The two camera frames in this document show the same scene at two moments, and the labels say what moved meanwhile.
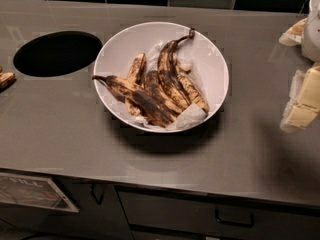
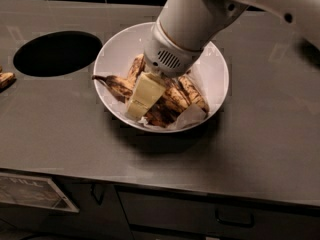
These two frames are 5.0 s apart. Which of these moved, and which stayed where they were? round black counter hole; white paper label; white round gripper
Moved: white round gripper
Stayed: round black counter hole; white paper label
